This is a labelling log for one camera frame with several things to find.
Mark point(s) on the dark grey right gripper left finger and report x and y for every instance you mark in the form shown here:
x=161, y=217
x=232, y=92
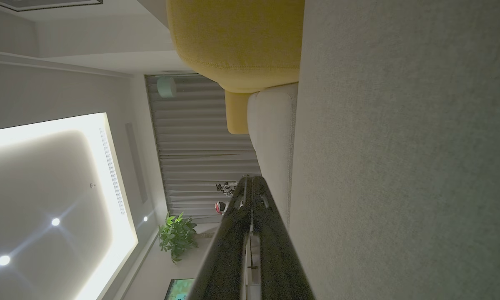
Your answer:
x=229, y=250

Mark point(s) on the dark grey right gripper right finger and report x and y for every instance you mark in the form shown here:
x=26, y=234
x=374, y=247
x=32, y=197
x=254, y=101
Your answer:
x=279, y=258

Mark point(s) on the red white helmet object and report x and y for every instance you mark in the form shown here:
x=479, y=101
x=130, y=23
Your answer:
x=220, y=207

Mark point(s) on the green potted plant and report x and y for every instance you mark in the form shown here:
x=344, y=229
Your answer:
x=177, y=237

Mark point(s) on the black white background robot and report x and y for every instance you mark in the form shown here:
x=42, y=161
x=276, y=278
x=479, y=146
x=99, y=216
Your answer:
x=227, y=188

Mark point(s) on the grey pleated curtain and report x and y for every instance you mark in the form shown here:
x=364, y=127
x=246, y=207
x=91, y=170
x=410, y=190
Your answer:
x=200, y=146

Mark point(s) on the grey sofa seat cushion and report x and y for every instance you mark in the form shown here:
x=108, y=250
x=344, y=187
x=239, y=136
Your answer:
x=271, y=137

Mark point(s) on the narrow yellow sofa backrest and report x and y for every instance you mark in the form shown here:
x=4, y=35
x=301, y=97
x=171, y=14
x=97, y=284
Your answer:
x=236, y=112

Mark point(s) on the long ceiling air vent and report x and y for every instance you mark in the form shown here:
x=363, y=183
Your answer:
x=112, y=171

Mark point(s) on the round pale green lamp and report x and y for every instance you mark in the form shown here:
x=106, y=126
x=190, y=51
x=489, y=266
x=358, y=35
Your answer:
x=166, y=86

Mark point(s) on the large yellow sofa backrest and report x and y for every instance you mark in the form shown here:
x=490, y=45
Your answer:
x=237, y=37

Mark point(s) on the wall screen with green picture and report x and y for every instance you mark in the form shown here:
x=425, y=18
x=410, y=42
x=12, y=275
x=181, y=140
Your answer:
x=178, y=290

